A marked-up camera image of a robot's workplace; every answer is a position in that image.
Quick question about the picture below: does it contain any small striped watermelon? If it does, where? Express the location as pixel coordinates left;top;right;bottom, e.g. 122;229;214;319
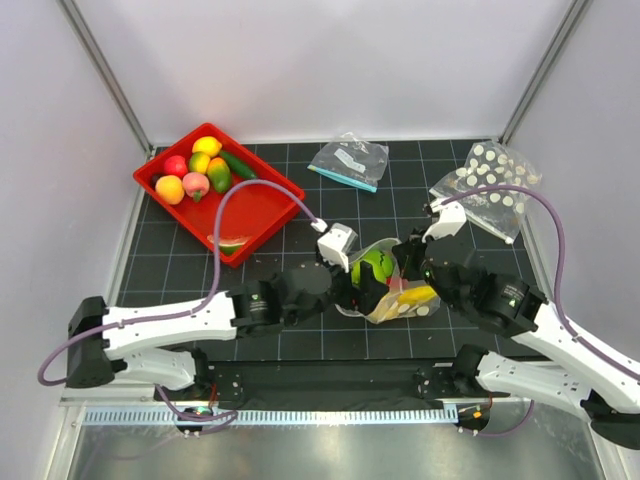
351;248;395;286

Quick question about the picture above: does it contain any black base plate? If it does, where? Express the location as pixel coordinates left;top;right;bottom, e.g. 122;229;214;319
166;359;489;412

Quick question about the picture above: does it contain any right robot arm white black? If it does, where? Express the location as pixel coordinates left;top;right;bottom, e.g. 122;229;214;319
392;234;639;450

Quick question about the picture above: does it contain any yellow banana bunch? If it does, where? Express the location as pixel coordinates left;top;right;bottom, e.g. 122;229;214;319
380;286;438;322

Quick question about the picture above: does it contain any slotted cable duct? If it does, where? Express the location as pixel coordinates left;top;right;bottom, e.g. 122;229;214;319
82;404;458;428

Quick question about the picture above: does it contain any purple cable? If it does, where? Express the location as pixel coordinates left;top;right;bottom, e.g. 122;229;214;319
439;185;640;439
38;179;329;436

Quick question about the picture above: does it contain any blue zipper clear bag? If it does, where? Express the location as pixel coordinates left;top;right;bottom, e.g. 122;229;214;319
308;132;389;193

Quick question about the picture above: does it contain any pink peach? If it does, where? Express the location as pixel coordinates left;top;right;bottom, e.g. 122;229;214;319
182;172;210;202

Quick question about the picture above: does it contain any red chili pepper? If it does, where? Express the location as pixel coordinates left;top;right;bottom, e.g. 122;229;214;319
388;277;408;291

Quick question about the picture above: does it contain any yellow red mango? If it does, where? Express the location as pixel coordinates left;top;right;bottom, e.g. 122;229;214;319
192;136;222;158

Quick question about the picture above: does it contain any polka dot zip bag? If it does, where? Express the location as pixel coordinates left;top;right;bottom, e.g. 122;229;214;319
430;141;542;244
336;238;441;324

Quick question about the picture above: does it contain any black grid mat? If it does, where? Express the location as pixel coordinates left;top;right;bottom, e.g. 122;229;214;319
117;140;535;361

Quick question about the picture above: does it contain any watermelon slice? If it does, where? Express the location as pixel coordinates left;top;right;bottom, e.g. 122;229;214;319
207;235;249;256

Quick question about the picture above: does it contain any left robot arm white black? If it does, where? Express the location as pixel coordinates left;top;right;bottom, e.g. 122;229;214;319
64;263;389;400

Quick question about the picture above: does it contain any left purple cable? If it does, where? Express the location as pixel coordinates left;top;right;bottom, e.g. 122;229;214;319
38;179;329;436

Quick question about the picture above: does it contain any green red mango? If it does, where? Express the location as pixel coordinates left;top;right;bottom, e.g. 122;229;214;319
206;157;233;194

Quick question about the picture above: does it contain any red plastic tray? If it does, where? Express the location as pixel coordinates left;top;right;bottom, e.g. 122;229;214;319
133;123;305;267

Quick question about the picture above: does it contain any green cucumber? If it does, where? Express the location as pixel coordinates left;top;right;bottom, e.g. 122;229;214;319
219;150;258;180

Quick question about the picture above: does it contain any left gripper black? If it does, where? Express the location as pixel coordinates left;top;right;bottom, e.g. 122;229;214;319
286;250;387;326

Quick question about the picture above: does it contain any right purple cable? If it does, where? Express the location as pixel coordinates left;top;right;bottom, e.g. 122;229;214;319
439;185;640;439

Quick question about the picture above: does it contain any orange peach fruit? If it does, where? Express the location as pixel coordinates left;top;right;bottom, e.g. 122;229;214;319
154;175;185;206

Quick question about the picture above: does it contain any red apple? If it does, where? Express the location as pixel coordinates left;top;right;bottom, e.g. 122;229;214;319
163;155;189;179

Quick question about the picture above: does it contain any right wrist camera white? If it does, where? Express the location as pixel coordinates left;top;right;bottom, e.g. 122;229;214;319
421;199;467;244

